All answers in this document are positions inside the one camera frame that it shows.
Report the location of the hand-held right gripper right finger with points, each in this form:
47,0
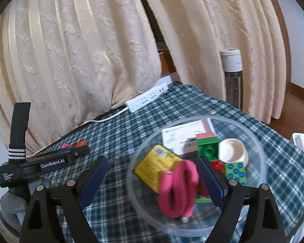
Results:
210,182

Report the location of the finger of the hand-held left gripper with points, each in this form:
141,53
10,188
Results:
81,153
53,152

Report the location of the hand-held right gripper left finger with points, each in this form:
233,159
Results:
96,179

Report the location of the orange building block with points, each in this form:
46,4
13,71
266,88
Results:
80,143

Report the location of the pink foam hair roller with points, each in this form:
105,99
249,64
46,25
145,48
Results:
167,195
65,146

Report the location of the red building block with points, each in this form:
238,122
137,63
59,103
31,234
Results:
217,167

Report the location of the green dotted building block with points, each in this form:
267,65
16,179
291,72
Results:
236,173
204,198

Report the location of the white cup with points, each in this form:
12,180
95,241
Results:
233,151

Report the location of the pink building block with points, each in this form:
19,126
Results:
210,134

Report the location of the white medicine box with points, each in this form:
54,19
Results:
182,134

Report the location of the green and yellow box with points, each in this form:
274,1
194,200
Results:
152,168

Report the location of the clear plastic bowl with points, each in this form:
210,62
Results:
147,207

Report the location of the person's left forearm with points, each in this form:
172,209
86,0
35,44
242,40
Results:
5,225

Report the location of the person's left hand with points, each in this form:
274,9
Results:
15,202

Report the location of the blue plaid tablecloth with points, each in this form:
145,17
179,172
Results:
276,144

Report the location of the white power strip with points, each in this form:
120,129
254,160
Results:
147,97

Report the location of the cream patterned curtain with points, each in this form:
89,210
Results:
230,17
65,55

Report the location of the white tower heater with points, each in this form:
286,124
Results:
231,86

